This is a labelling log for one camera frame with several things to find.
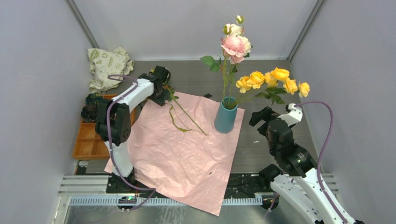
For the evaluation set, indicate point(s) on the yellow rose stem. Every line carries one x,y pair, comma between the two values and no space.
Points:
270,85

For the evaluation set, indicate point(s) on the dark rolled fabric middle-left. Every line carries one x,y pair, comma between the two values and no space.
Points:
89,113

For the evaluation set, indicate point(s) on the aluminium slotted rail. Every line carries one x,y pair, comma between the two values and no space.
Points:
132,201

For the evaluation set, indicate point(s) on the orange compartment tray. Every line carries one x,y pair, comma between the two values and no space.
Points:
89,145

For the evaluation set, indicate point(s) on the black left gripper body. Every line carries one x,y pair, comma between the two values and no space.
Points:
159,97

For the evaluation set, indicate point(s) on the artificial flower bouquet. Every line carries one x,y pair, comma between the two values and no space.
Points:
180,118

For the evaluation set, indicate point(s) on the large pink peony stem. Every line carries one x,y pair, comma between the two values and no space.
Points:
235,48

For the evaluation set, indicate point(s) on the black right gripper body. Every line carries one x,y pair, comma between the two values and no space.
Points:
266,113

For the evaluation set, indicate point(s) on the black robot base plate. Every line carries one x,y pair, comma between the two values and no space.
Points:
240,185

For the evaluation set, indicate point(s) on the teal cylindrical vase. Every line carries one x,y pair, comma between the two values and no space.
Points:
226,115

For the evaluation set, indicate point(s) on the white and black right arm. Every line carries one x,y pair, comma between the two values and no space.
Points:
296,177

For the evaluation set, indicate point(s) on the white rose stem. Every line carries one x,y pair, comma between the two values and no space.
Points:
236,28

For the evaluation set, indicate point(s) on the pink wrapping paper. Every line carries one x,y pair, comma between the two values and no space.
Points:
190,168

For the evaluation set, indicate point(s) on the printed cream cloth bag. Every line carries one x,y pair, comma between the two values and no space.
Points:
104,63

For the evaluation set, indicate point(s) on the dark rolled fabric top-left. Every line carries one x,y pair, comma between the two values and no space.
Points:
92,99

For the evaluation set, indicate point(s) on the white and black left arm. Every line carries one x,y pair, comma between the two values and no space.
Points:
113,122

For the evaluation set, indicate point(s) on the black printed ribbon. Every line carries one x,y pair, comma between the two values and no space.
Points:
207,95

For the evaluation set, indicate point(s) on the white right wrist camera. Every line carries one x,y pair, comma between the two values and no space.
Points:
293,116

